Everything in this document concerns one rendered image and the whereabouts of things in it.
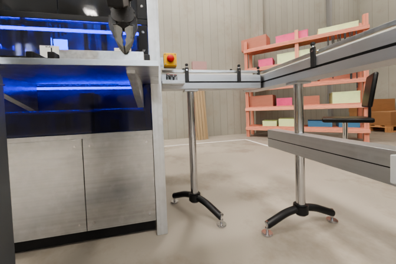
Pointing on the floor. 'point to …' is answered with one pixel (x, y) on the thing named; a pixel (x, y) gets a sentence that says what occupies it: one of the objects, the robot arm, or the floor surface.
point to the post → (152, 5)
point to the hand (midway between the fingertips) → (124, 49)
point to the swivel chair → (371, 81)
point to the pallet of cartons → (381, 115)
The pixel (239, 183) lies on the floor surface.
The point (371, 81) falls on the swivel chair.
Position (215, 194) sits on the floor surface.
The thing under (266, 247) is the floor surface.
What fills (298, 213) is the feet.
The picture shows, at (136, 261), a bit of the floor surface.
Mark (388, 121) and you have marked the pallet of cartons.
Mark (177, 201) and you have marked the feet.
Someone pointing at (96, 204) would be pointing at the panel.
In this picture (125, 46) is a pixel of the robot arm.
